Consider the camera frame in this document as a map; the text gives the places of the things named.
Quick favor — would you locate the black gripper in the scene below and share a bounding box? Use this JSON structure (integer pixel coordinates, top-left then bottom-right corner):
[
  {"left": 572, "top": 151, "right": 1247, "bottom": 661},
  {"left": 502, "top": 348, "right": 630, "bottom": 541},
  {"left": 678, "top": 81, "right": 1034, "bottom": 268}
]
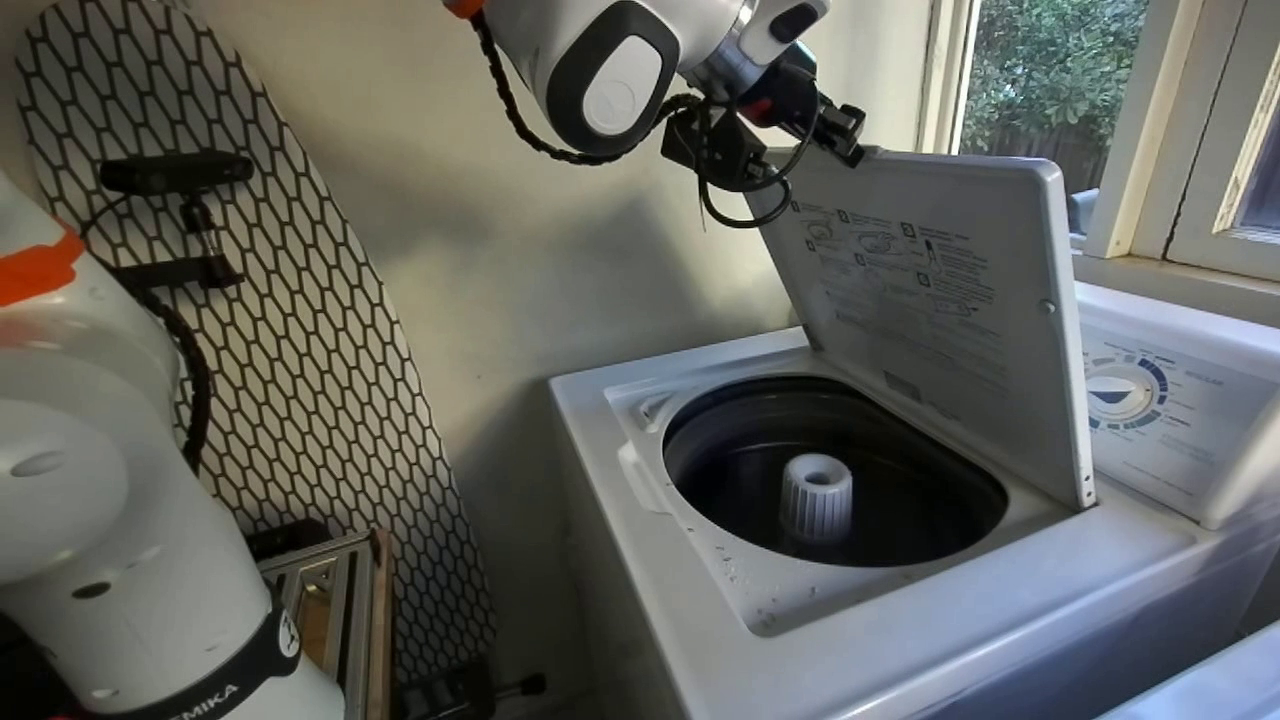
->
[{"left": 749, "top": 45, "right": 880, "bottom": 174}]

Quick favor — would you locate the white washing machine lid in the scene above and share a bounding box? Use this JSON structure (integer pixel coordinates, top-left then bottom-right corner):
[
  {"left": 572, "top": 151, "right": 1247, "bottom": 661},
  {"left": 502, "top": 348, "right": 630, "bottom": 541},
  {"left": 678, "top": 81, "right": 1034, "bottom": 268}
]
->
[{"left": 749, "top": 144, "right": 1103, "bottom": 517}]

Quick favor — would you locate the white top-load washing machine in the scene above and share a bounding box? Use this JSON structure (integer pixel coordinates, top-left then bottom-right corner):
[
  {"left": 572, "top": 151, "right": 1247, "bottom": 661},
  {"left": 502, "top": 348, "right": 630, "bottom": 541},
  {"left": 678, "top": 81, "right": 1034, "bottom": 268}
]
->
[{"left": 546, "top": 277, "right": 1280, "bottom": 720}]

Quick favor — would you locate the white multi-pane window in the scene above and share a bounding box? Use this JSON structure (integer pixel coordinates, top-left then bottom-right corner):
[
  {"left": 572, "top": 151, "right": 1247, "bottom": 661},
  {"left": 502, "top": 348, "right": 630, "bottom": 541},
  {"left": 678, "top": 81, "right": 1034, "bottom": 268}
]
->
[{"left": 915, "top": 0, "right": 1280, "bottom": 330}]

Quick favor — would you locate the white washer agitator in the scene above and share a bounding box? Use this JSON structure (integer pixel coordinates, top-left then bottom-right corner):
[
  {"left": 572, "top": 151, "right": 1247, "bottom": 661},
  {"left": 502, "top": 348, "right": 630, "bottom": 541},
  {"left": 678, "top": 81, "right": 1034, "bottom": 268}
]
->
[{"left": 775, "top": 447, "right": 860, "bottom": 547}]

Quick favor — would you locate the black washer drum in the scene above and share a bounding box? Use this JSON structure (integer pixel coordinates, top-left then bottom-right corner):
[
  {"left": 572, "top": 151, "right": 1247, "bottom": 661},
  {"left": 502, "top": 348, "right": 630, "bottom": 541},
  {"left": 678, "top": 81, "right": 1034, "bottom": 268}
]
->
[{"left": 659, "top": 372, "right": 1017, "bottom": 574}]

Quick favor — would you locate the large washer timer dial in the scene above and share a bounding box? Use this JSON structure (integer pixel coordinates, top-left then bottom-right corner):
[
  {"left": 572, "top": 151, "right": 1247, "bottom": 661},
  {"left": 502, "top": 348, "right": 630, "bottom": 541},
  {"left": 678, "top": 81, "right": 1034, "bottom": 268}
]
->
[{"left": 1085, "top": 343, "right": 1177, "bottom": 435}]

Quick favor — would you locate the honeycomb pattern ironing board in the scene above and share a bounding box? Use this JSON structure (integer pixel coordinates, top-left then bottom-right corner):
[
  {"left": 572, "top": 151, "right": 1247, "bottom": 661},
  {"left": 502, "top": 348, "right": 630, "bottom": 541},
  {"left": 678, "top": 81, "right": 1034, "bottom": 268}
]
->
[{"left": 11, "top": 0, "right": 503, "bottom": 702}]

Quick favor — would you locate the white dryer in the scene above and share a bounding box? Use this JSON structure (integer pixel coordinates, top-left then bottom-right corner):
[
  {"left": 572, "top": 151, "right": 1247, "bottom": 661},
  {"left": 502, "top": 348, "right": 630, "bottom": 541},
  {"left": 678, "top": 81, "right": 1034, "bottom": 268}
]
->
[{"left": 1092, "top": 615, "right": 1280, "bottom": 720}]

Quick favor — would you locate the black camera cable loop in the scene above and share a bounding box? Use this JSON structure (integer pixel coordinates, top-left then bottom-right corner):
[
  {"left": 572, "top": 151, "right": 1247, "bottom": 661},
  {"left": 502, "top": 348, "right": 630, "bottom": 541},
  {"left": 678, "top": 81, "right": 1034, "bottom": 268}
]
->
[{"left": 689, "top": 109, "right": 819, "bottom": 233}]

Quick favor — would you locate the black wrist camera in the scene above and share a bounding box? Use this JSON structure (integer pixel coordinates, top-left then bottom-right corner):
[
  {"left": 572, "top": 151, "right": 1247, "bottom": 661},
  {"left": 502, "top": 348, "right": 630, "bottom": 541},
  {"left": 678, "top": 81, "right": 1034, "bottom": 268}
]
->
[{"left": 655, "top": 95, "right": 773, "bottom": 192}]

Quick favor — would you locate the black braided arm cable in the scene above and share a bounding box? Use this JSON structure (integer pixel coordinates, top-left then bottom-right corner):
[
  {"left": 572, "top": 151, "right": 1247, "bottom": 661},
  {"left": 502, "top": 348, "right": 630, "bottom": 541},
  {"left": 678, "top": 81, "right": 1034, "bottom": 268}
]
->
[{"left": 468, "top": 7, "right": 699, "bottom": 174}]

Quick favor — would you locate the black T-shaped bracket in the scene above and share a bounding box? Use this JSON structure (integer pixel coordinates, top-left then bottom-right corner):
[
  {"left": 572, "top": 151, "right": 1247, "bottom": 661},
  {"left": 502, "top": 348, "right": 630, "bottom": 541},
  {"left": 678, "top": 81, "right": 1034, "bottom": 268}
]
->
[{"left": 92, "top": 149, "right": 261, "bottom": 242}]

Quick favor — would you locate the silver metal frame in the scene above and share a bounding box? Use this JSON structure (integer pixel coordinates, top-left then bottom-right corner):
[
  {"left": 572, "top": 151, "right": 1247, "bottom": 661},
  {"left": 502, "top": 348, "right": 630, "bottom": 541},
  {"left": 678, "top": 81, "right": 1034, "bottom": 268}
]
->
[{"left": 243, "top": 520, "right": 400, "bottom": 720}]

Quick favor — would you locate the black hanging cable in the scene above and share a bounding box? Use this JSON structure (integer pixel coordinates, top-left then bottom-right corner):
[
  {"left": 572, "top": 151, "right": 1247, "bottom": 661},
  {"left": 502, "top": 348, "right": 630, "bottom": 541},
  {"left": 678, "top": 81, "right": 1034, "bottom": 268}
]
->
[{"left": 134, "top": 277, "right": 219, "bottom": 476}]

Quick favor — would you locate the wide orange arm strap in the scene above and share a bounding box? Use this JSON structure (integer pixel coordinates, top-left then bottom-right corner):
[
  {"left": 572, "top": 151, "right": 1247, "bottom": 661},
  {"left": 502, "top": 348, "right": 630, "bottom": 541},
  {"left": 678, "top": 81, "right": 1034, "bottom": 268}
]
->
[{"left": 0, "top": 230, "right": 89, "bottom": 314}]

